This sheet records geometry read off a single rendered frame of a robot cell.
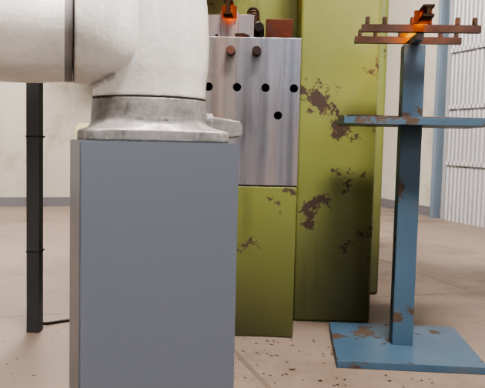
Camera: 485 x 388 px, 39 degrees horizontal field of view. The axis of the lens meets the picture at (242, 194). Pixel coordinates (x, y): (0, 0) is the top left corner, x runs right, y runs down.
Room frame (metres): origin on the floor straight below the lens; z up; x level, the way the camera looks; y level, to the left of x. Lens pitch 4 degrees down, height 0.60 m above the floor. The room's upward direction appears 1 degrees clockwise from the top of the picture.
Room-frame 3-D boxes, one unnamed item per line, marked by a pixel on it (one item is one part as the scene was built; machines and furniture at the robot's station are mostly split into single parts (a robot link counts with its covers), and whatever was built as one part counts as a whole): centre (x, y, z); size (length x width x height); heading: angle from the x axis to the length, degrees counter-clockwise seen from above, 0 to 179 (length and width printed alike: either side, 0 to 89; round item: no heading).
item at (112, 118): (0.94, 0.11, 0.63); 0.22 x 0.18 x 0.06; 108
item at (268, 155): (2.33, 0.01, 0.69); 0.56 x 0.38 x 0.45; 178
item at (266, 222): (2.33, 0.01, 0.23); 0.56 x 0.38 x 0.47; 178
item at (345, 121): (1.96, -0.48, 0.67); 0.40 x 0.30 x 0.02; 86
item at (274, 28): (2.17, -0.10, 0.95); 0.12 x 0.09 x 0.07; 178
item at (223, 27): (2.33, 0.07, 0.96); 0.42 x 0.20 x 0.09; 178
